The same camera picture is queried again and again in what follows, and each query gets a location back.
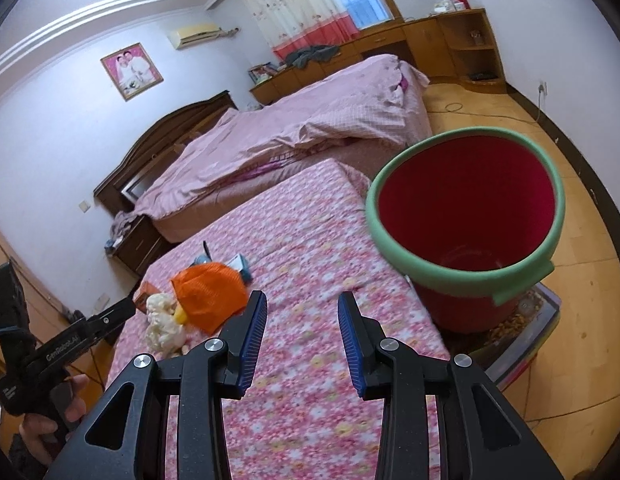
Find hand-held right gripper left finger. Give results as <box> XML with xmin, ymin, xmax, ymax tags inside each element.
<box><xmin>40</xmin><ymin>290</ymin><xmax>268</xmax><ymax>480</ymax></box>

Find dark grey clothes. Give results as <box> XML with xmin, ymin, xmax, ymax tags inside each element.
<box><xmin>282</xmin><ymin>45</ymin><xmax>341</xmax><ymax>70</ymax></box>

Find person's left forearm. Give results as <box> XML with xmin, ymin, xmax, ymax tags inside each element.
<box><xmin>0</xmin><ymin>425</ymin><xmax>47</xmax><ymax>480</ymax></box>

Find pale clothes heap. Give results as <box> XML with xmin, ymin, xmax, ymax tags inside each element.
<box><xmin>105</xmin><ymin>210</ymin><xmax>142</xmax><ymax>257</ymax></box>

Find person's left hand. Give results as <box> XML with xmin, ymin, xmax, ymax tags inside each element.
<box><xmin>19</xmin><ymin>374</ymin><xmax>89</xmax><ymax>467</ymax></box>

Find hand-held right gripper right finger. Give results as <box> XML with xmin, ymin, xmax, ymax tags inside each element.
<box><xmin>338</xmin><ymin>291</ymin><xmax>565</xmax><ymax>480</ymax></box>

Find cable on floor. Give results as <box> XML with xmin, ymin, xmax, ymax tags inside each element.
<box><xmin>430</xmin><ymin>91</ymin><xmax>545</xmax><ymax>124</ymax></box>

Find pink floral mattress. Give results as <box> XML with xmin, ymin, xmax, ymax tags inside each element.
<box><xmin>107</xmin><ymin>158</ymin><xmax>453</xmax><ymax>480</ymax></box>

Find white and teal packet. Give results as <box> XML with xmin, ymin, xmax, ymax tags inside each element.
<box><xmin>224</xmin><ymin>255</ymin><xmax>253</xmax><ymax>282</ymax></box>

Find red bucket with green rim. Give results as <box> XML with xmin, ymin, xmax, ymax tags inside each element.
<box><xmin>366</xmin><ymin>128</ymin><xmax>566</xmax><ymax>333</ymax></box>

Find small orange box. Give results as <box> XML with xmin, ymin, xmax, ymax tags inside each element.
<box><xmin>133</xmin><ymin>281</ymin><xmax>161</xmax><ymax>311</ymax></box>

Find bed with pink quilt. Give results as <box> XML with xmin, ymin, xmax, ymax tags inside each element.
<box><xmin>132</xmin><ymin>54</ymin><xmax>431</xmax><ymax>221</ymax></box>

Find long wooden desk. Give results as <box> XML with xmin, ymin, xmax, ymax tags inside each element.
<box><xmin>250</xmin><ymin>21</ymin><xmax>441</xmax><ymax>106</ymax></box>

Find wall air conditioner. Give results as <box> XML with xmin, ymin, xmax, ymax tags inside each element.
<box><xmin>165</xmin><ymin>21</ymin><xmax>222</xmax><ymax>51</ymax></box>

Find dark wooden headboard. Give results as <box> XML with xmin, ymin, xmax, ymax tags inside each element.
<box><xmin>93</xmin><ymin>91</ymin><xmax>239</xmax><ymax>216</ymax></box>

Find dark wooden nightstand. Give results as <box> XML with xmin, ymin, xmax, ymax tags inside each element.
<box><xmin>112</xmin><ymin>215</ymin><xmax>179</xmax><ymax>278</ymax></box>

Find cream and red curtain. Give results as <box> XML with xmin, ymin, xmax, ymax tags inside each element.
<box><xmin>238</xmin><ymin>0</ymin><xmax>361</xmax><ymax>63</ymax></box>

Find wooden corner shelf cabinet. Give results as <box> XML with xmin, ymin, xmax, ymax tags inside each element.
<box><xmin>405</xmin><ymin>8</ymin><xmax>507</xmax><ymax>94</ymax></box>

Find white tissue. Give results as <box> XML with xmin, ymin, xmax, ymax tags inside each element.
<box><xmin>145</xmin><ymin>292</ymin><xmax>187</xmax><ymax>357</ymax></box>

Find row of books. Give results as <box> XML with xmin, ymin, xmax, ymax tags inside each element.
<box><xmin>248</xmin><ymin>62</ymin><xmax>287</xmax><ymax>84</ymax></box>

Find orange plastic bag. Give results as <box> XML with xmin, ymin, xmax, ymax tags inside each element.
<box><xmin>170</xmin><ymin>261</ymin><xmax>248</xmax><ymax>333</ymax></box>

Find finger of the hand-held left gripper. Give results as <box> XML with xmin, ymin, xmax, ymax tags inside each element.
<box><xmin>84</xmin><ymin>297</ymin><xmax>138</xmax><ymax>345</ymax></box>

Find framed wall photo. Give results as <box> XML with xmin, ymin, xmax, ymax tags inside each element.
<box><xmin>100</xmin><ymin>42</ymin><xmax>164</xmax><ymax>102</ymax></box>

